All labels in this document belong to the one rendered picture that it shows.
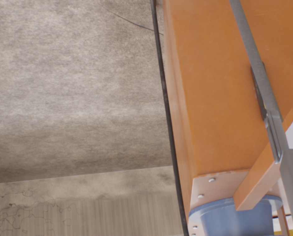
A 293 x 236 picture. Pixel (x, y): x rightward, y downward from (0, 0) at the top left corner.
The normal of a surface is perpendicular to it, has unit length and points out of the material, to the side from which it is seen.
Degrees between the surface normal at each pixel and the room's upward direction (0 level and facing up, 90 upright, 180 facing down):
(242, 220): 84
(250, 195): 0
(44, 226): 90
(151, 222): 90
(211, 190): 0
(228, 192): 0
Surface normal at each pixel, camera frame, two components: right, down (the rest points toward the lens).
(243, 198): -0.99, 0.09
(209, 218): -0.81, -0.04
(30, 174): 0.11, 0.91
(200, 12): -0.05, -0.40
